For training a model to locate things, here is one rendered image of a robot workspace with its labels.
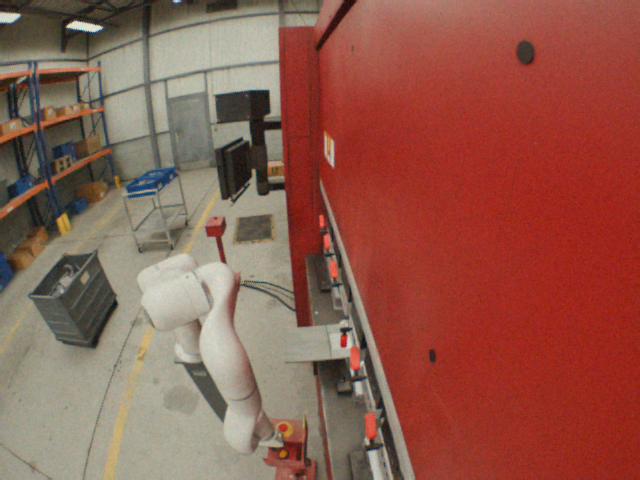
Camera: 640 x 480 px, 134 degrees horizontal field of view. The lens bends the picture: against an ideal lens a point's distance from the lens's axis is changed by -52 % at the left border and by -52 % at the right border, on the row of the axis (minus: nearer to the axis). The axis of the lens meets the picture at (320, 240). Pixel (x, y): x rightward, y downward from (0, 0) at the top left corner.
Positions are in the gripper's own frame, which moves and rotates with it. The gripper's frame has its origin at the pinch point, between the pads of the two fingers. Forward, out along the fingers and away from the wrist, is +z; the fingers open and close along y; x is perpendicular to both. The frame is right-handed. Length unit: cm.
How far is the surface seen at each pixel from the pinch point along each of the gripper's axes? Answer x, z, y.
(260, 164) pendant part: -175, -55, 28
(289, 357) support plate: -32.6, -15.2, -5.7
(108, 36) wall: -669, -450, 585
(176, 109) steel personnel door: -699, -136, 388
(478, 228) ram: 13, -93, -40
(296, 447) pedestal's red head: -2.9, 9.9, -6.4
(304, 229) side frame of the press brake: -125, -22, -6
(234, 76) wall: -729, -189, 212
